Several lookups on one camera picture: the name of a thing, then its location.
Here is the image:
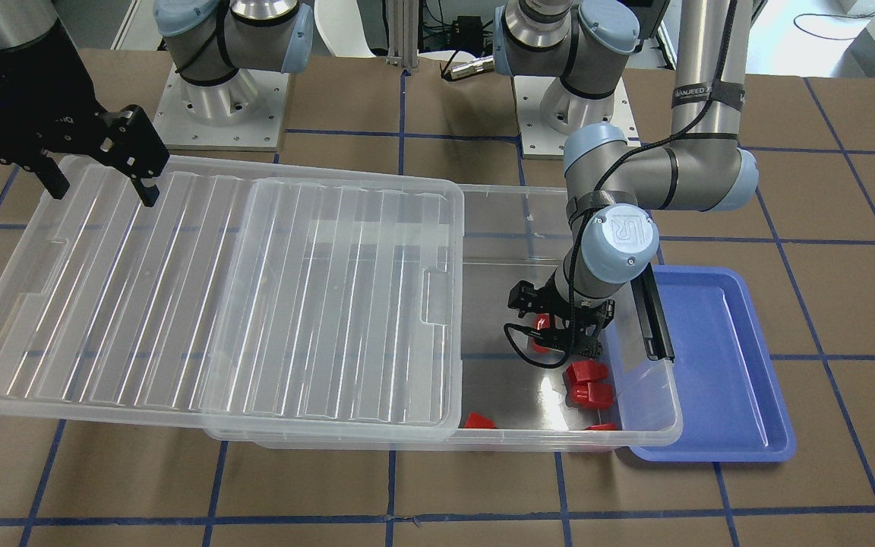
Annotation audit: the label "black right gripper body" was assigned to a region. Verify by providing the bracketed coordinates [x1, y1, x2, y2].
[0, 22, 134, 171]

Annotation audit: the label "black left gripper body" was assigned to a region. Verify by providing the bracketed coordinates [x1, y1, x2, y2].
[507, 280, 615, 359]

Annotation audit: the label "red block lowest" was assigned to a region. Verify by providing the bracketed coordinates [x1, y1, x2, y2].
[528, 314, 559, 356]

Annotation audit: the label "clear plastic box lid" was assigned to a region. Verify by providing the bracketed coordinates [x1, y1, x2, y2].
[0, 156, 465, 443]

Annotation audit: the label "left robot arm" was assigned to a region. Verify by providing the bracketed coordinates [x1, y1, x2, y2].
[492, 1, 760, 369]

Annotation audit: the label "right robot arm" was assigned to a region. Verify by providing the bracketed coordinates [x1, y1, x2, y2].
[0, 1, 169, 207]

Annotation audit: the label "red block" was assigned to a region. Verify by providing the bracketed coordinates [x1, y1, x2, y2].
[568, 382, 615, 411]
[564, 359, 610, 385]
[584, 422, 621, 432]
[462, 412, 498, 430]

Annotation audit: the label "red block middle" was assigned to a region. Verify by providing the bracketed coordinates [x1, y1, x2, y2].
[568, 382, 615, 411]

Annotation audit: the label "clear plastic storage box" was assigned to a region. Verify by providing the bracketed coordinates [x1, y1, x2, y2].
[206, 185, 688, 451]

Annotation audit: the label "red block top centre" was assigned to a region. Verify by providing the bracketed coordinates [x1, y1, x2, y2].
[462, 412, 498, 430]

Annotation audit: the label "blue plastic tray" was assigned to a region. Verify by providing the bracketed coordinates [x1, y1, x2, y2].
[604, 266, 798, 463]

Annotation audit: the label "white chair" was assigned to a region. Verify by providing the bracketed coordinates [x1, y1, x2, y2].
[313, 1, 376, 58]

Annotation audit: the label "black box latch handle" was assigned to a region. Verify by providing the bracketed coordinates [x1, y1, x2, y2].
[630, 264, 676, 362]

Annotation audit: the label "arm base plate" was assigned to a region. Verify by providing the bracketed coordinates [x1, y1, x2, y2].
[152, 67, 291, 152]
[513, 76, 641, 160]

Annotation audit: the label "aluminium frame post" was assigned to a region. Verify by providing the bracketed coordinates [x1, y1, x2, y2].
[384, 0, 422, 74]

